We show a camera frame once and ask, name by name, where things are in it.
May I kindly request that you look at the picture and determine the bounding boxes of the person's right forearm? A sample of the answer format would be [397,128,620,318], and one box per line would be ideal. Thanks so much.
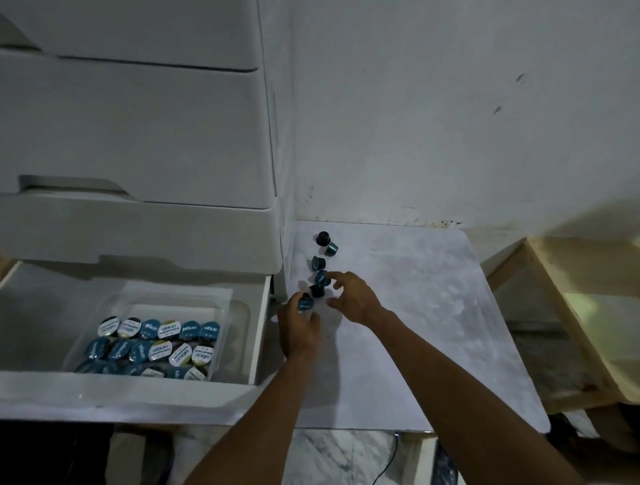
[367,307,587,485]

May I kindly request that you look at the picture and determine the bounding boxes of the white plastic drawer cabinet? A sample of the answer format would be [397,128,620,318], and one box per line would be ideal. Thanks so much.
[0,0,297,426]

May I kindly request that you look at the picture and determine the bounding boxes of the person's left hand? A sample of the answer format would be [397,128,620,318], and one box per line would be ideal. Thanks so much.
[276,292,322,361]

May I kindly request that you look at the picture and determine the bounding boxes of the rows of foil-lidded capsules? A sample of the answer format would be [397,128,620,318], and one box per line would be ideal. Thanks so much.
[75,316,224,382]

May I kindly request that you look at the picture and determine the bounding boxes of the white table leg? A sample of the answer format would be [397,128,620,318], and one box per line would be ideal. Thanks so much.
[400,432,439,485]

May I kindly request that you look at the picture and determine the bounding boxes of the light wooden frame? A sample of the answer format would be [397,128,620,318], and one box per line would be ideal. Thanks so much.
[486,237,640,414]

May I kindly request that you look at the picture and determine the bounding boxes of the clear plastic tray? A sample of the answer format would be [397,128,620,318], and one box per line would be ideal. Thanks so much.
[62,287,251,384]

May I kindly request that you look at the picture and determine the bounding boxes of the black cable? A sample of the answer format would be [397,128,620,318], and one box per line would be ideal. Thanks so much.
[369,432,401,485]

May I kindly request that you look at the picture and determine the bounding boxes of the person's right hand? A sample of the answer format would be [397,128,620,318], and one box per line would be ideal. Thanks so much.
[325,271,386,328]

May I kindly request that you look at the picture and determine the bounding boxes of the white open drawer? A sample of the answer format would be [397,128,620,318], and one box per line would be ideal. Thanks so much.
[0,260,274,426]

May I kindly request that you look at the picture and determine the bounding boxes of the person's left forearm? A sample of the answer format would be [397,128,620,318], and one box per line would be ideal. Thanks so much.
[184,350,332,485]

